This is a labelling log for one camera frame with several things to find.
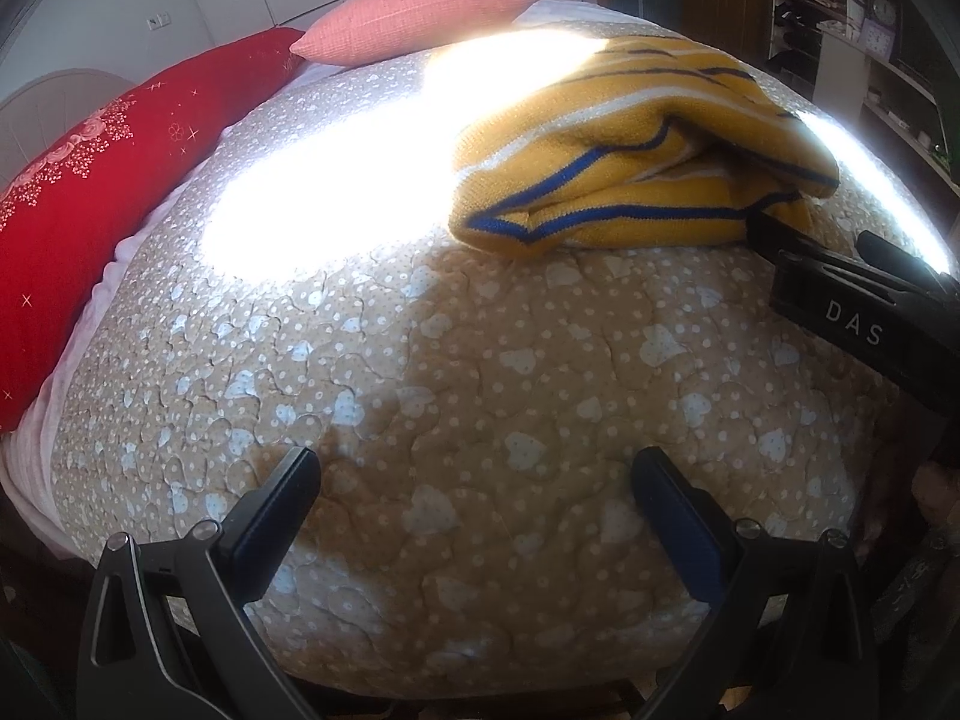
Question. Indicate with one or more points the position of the purple alarm clock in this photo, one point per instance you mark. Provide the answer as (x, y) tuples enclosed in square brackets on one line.
[(874, 36)]

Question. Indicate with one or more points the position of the beige dotted blanket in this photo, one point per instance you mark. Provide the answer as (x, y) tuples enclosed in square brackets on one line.
[(450, 390)]

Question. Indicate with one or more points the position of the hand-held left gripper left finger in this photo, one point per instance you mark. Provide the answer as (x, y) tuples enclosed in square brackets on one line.
[(274, 517)]

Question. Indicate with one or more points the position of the beige rounded headboard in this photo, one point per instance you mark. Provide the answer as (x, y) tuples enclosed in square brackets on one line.
[(45, 112)]

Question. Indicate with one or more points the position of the person's right hand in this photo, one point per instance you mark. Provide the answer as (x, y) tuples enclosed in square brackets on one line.
[(930, 495)]

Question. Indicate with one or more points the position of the black mantel clock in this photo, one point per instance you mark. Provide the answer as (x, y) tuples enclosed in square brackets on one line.
[(885, 4)]

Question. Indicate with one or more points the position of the pile of dark clothes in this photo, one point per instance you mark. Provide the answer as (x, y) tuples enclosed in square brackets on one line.
[(806, 0)]

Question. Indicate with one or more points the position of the yellow striped sweater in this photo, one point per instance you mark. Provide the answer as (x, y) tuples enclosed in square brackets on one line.
[(600, 135)]

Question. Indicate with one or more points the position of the white shelf unit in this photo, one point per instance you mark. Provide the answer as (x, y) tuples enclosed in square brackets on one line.
[(900, 90)]

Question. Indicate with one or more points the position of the red embroidered pillow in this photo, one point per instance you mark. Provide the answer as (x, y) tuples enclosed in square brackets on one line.
[(90, 187)]

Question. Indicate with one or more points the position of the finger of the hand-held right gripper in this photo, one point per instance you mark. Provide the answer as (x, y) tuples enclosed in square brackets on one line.
[(787, 236), (900, 259)]

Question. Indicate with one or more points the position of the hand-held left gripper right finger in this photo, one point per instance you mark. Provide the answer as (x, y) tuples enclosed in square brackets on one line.
[(679, 532)]

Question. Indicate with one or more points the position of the pink ribbed pillow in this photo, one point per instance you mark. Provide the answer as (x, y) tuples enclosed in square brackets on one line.
[(420, 15)]

